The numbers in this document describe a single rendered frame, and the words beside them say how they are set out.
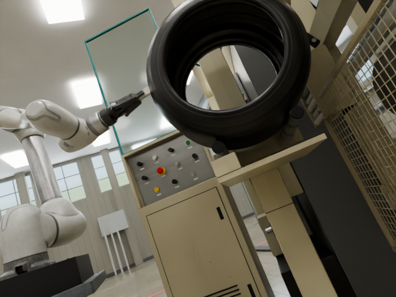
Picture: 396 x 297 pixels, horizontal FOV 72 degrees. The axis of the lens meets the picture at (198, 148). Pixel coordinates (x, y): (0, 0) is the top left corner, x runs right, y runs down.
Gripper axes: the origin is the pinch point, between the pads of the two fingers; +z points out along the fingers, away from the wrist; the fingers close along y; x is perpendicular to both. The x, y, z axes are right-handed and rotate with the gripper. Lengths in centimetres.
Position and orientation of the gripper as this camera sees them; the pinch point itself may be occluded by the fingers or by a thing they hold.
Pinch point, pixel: (145, 92)
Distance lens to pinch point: 114.7
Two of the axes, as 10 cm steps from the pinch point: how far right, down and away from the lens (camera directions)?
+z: 8.5, -5.2, -1.0
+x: 4.9, 8.3, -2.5
